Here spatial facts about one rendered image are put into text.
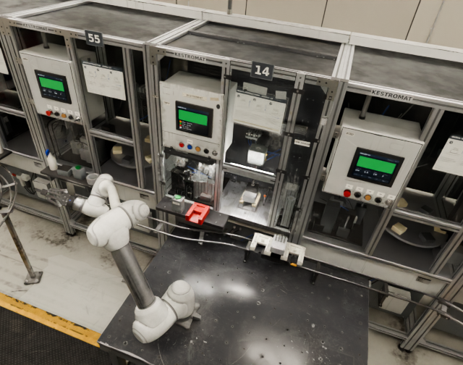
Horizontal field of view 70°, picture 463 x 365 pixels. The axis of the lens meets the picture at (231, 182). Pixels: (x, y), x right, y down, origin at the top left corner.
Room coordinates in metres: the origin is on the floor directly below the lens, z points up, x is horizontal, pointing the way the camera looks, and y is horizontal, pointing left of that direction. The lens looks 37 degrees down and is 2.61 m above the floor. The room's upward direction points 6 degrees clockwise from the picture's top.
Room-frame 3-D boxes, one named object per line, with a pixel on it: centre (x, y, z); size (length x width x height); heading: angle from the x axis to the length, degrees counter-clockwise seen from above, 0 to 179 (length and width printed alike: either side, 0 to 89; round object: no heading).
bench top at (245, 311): (1.22, -0.19, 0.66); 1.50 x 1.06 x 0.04; 74
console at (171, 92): (2.01, 0.26, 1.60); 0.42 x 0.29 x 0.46; 74
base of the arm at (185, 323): (1.14, 0.21, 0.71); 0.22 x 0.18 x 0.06; 74
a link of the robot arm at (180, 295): (1.13, 0.24, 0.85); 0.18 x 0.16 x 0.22; 144
